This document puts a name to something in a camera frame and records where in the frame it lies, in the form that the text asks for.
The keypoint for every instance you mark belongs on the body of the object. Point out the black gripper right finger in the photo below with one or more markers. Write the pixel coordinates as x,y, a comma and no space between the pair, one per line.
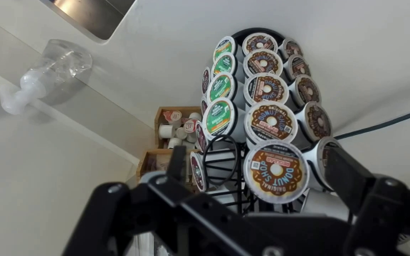
391,217

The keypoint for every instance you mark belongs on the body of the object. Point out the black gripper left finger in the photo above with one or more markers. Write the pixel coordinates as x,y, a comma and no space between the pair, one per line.
120,221

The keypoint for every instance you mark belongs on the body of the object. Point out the Donut Shop coffee pod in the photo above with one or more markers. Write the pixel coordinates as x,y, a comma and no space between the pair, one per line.
271,122
263,62
260,42
276,170
266,88

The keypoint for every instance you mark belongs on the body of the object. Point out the dark lid coffee pod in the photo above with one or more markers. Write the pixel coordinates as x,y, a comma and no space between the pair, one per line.
298,66
318,163
291,48
317,120
305,89

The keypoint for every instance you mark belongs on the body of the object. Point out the red lid coffee pod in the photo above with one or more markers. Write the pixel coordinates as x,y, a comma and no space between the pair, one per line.
200,136
206,79
197,170

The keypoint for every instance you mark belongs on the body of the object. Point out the cardboard box with items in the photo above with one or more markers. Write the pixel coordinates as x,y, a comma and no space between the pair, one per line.
159,128

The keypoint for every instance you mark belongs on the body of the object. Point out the small creamer cup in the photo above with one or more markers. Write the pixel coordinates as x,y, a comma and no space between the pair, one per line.
166,130
190,126
172,116

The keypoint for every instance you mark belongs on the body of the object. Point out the green lid coffee pod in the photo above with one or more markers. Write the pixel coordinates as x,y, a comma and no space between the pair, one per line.
220,116
221,86
224,46
224,64

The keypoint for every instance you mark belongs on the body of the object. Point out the stainless steel sink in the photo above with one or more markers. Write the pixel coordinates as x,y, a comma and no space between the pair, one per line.
92,14

